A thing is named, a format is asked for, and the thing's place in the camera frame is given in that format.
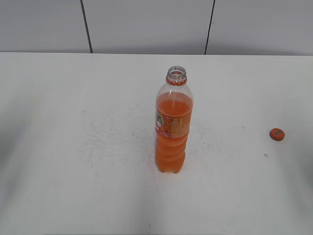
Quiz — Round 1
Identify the orange drink plastic bottle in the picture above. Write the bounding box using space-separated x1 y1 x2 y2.
155 66 194 173

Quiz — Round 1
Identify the orange bottle cap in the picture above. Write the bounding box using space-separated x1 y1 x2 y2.
269 128 285 141

